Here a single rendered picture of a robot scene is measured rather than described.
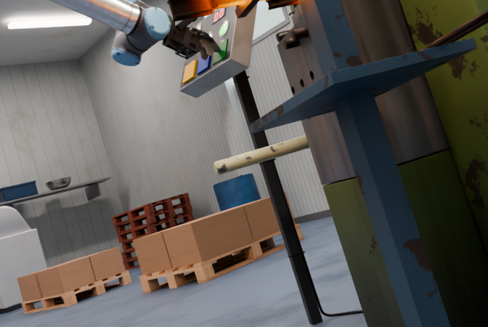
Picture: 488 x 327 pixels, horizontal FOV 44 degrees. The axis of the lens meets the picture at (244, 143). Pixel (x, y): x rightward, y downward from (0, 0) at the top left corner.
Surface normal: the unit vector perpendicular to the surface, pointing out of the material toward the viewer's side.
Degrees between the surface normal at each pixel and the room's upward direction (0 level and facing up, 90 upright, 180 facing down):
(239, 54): 90
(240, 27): 90
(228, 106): 90
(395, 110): 90
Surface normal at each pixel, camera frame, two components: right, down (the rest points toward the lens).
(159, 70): -0.74, 0.18
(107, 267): 0.64, -0.26
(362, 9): 0.22, -0.15
